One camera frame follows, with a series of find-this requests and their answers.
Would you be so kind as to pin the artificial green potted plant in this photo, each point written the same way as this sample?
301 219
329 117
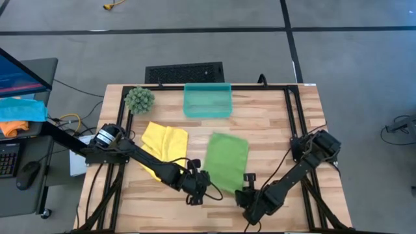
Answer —
139 100

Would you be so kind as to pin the black aluminium table frame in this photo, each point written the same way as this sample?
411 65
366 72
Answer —
276 87

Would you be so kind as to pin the black keyboard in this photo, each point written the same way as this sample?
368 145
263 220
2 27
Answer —
8 161

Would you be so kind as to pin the black support beam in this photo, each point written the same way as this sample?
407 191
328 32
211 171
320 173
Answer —
61 136

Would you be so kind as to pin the orange cloth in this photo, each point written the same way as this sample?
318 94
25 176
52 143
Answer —
11 127

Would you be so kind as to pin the blue cloth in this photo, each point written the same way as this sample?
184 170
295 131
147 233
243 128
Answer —
19 110

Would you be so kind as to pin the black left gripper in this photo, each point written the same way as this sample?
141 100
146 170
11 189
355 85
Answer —
190 183

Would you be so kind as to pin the small table clamp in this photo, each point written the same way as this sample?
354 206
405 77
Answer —
160 83

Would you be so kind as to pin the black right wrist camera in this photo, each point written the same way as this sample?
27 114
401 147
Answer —
249 179

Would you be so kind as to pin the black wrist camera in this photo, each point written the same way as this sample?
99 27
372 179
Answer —
249 179
193 164

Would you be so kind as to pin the desk computer monitor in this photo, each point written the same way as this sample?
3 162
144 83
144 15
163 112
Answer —
16 78

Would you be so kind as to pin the yellow microfiber towel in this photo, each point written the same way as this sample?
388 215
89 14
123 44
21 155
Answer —
165 143

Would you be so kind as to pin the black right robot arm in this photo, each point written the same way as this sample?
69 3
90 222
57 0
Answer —
292 177

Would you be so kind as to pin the green microfiber towel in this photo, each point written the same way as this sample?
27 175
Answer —
226 159

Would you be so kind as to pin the black computer tower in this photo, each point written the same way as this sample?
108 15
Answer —
183 73

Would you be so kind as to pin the black computer mouse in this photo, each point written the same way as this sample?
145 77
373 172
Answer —
27 175

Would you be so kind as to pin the grey rolling desk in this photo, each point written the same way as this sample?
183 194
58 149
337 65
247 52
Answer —
32 198

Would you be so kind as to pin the black caster wheel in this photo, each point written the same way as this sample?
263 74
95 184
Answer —
46 213

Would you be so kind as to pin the teal plastic basket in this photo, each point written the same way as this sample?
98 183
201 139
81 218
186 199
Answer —
208 100

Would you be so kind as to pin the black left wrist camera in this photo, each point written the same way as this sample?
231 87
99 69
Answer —
193 164

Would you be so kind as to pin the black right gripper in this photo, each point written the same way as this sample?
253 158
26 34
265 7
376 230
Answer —
254 204

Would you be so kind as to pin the white box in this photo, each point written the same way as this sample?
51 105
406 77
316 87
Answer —
76 162

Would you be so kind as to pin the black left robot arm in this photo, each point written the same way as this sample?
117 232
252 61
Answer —
146 159

